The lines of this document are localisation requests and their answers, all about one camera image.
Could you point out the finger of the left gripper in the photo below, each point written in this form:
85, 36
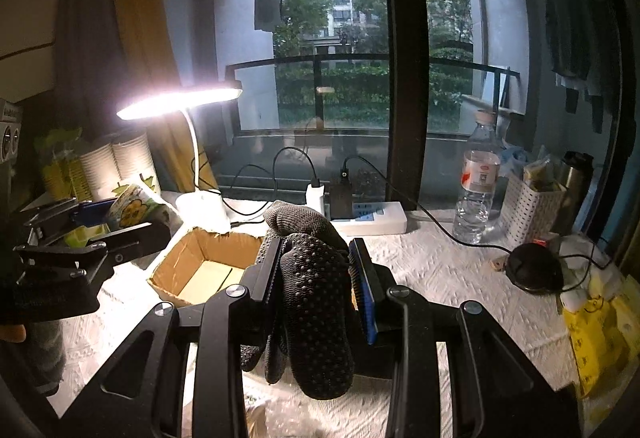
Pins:
70, 213
113, 249

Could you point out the white desk lamp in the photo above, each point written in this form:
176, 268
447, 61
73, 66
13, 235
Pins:
168, 110

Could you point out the white phone charger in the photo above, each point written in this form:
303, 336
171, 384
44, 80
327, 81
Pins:
315, 196

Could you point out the white power strip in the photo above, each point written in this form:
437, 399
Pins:
373, 219

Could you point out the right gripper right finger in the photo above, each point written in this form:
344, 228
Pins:
496, 391

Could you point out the black power adapter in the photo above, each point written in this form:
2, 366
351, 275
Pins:
340, 196

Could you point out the operator hand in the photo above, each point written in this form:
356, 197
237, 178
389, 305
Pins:
12, 333

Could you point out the open cardboard box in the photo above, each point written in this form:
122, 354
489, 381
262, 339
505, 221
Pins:
197, 264

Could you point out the white embossed tablecloth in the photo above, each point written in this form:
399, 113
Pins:
422, 258

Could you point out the white perforated basket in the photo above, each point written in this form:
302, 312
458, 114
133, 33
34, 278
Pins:
526, 213

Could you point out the clear water bottle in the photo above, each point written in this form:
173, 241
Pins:
478, 180

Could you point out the dark window frame post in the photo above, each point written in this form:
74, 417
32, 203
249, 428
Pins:
409, 71

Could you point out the black balcony railing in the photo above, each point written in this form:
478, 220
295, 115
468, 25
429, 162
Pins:
352, 91

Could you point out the green paper cup pack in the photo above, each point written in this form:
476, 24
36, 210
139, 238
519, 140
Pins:
60, 166

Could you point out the yellow plastic bag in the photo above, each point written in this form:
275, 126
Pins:
604, 334

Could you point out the hanging dark sweater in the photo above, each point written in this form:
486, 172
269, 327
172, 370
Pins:
576, 62

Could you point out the white paper cup pack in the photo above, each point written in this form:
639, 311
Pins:
113, 161

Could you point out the steel thermos flask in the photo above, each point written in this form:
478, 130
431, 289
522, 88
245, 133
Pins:
575, 175

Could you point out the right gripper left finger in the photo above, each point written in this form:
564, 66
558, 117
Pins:
139, 390

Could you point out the grey knit gloves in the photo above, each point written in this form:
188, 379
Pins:
310, 300

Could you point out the black round puck device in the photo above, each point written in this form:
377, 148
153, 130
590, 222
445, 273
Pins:
535, 269

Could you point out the yellow curtain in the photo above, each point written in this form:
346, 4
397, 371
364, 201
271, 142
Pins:
143, 31

